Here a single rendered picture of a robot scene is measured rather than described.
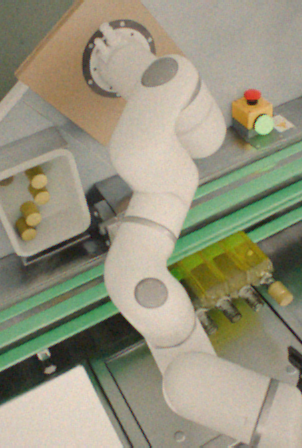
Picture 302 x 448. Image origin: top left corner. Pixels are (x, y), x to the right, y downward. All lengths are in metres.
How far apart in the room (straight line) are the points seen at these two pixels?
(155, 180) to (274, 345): 0.62
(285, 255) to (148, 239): 0.77
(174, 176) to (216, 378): 0.27
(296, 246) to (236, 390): 0.85
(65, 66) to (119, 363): 0.65
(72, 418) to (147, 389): 0.17
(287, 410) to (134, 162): 0.35
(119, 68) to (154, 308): 0.46
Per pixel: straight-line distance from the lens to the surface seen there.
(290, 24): 1.29
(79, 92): 1.02
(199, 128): 0.77
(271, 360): 1.18
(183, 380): 0.63
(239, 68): 1.24
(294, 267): 1.38
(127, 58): 0.93
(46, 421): 1.17
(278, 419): 0.62
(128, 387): 1.16
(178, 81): 0.72
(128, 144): 0.68
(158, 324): 0.64
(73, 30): 0.97
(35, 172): 1.04
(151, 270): 0.65
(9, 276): 1.17
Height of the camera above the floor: 1.63
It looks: 40 degrees down
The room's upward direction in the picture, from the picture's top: 142 degrees clockwise
